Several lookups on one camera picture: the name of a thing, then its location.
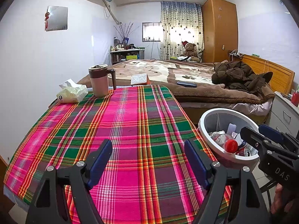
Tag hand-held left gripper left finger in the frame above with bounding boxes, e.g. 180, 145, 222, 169
26, 139, 113, 224

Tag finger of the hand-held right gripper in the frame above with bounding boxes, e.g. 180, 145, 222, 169
258, 124, 299, 159
240, 126, 269, 150

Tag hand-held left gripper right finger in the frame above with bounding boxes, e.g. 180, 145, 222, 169
184, 139, 269, 224

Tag white printed carton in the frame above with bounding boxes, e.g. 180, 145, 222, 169
234, 133, 248, 147

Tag red cartoon drink can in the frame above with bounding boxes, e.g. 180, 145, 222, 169
235, 146, 257, 157

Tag clear plastic bottle red cap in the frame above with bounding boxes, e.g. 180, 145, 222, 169
209, 132, 239, 154

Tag grey bin liner bag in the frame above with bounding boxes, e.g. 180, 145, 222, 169
206, 113, 257, 140

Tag white round bin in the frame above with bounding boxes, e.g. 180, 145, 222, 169
198, 108, 261, 167

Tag person's right hand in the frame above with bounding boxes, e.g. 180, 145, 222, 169
270, 183, 296, 215

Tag bed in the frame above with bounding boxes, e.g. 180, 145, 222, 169
77, 54, 295, 125

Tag grey nightstand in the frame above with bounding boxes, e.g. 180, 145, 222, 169
266, 91, 299, 140

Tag pink bedsheet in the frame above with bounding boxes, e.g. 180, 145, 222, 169
234, 98, 274, 116

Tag plaid tablecloth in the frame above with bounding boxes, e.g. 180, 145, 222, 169
3, 85, 232, 224

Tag brown jacket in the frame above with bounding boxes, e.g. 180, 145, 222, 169
211, 61, 274, 94

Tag wooden headboard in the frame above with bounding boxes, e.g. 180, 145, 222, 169
241, 54, 295, 95

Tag yellow-green tissue pack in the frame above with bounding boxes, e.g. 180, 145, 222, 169
56, 79, 89, 103

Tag pink brown lidded mug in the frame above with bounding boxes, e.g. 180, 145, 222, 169
88, 64, 116, 98

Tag dark blue glasses case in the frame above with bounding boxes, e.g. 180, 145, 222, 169
177, 81, 197, 88

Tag orange white tissue box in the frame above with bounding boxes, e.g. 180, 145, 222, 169
130, 73, 151, 85

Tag pale blue under cloth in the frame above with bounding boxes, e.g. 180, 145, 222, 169
4, 187, 26, 209

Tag brown printed blanket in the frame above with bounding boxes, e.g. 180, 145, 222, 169
77, 59, 276, 104

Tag brown teddy bear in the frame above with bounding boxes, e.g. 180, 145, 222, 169
180, 41, 201, 62

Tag wooden wardrobe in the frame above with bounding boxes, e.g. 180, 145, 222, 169
202, 0, 239, 63

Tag row of cosmetic bottles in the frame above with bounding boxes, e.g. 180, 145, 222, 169
111, 37, 131, 51

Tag heart print curtain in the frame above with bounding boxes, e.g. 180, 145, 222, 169
160, 1, 205, 60

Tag dried branches in vase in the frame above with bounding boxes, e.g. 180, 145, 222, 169
114, 22, 141, 43

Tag small window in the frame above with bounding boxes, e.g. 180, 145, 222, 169
142, 22, 162, 42

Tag wrapped air conditioner pipe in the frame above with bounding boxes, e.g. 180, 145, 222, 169
103, 0, 123, 25

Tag silver wall mirror sheet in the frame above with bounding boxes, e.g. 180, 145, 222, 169
45, 5, 69, 32

